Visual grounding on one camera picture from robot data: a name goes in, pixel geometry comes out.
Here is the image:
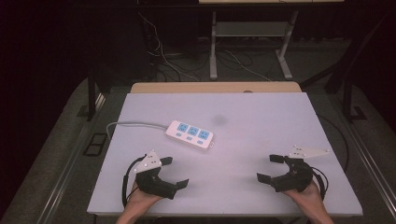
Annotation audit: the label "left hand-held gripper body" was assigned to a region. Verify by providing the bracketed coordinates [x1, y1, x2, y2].
[134, 149, 178, 201]

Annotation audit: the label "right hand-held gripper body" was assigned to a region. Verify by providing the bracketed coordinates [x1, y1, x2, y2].
[270, 145, 331, 193]

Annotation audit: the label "white power strip blue sockets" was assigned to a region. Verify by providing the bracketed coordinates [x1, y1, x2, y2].
[164, 119, 216, 151]

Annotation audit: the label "person's right hand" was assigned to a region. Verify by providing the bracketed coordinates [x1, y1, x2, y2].
[283, 181, 324, 210]

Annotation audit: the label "person's left hand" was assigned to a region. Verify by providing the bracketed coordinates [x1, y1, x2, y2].
[126, 181, 163, 210]

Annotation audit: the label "wooden table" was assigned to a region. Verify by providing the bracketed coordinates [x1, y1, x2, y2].
[130, 81, 303, 94]

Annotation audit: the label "black metal stand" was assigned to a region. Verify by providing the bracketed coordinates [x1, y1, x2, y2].
[76, 69, 98, 122]
[341, 60, 369, 123]

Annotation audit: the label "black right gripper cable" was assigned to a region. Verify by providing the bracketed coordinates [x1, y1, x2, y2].
[310, 165, 330, 202]

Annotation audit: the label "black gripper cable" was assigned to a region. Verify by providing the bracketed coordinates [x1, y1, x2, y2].
[121, 154, 148, 209]
[310, 165, 330, 202]

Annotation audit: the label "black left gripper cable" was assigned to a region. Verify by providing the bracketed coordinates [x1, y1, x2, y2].
[121, 154, 148, 209]

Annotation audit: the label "grey power strip cable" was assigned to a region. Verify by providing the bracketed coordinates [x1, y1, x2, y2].
[106, 120, 169, 140]

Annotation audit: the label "black rectangular floor frame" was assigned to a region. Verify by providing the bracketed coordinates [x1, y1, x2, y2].
[82, 133, 108, 158]

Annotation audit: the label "thin black floor cable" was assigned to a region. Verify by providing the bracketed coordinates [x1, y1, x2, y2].
[317, 114, 350, 174]

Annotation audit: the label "aluminium floor rail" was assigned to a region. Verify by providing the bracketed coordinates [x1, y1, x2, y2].
[36, 92, 107, 224]
[342, 120, 396, 213]

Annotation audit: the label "white floor cable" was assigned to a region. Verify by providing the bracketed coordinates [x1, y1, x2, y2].
[138, 12, 200, 83]

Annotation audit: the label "white metal desk frame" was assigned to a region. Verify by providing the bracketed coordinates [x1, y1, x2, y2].
[208, 10, 301, 81]

